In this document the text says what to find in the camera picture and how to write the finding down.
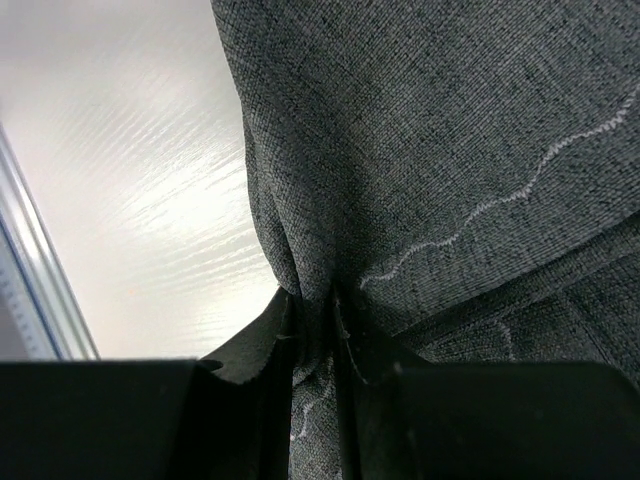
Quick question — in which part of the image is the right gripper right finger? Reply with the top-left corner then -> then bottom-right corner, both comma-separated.
329,293 -> 639,479

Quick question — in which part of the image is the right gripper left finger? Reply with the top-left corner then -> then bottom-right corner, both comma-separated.
1,294 -> 297,479

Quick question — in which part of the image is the grey cloth napkin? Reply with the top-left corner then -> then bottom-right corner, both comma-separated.
212,1 -> 639,448

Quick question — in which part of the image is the aluminium front rail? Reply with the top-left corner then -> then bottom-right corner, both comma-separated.
1,134 -> 99,360

